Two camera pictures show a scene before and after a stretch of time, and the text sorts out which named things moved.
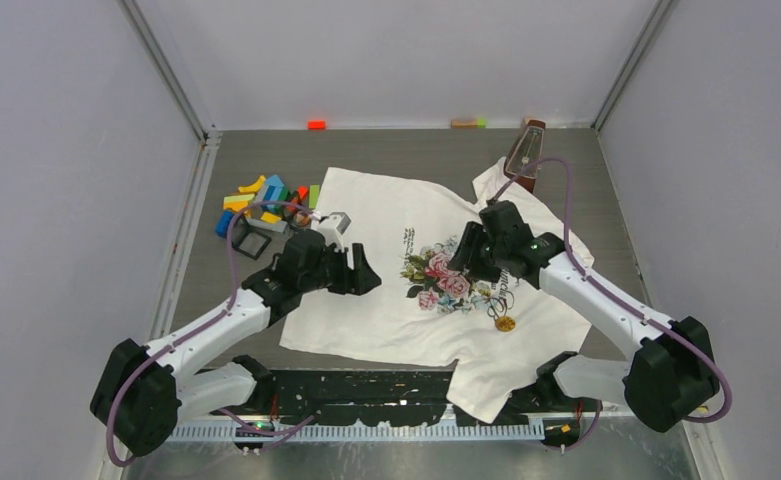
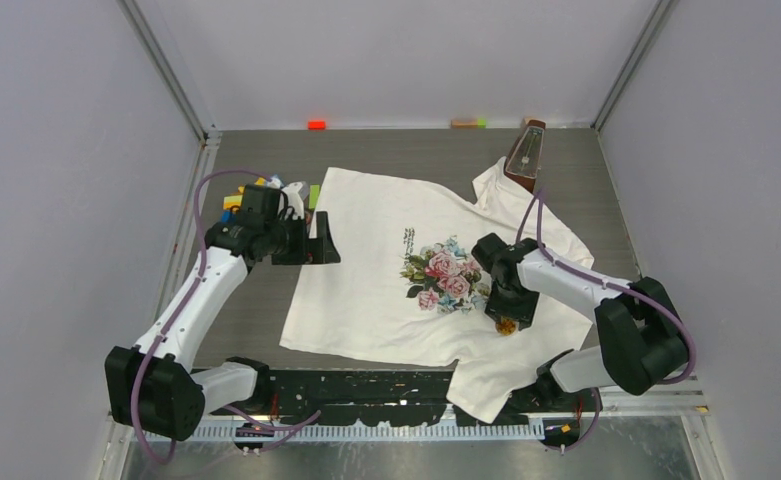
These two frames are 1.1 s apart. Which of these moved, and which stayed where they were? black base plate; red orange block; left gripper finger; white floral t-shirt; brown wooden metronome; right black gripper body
Moved: left gripper finger; right black gripper body
Stayed: brown wooden metronome; red orange block; white floral t-shirt; black base plate
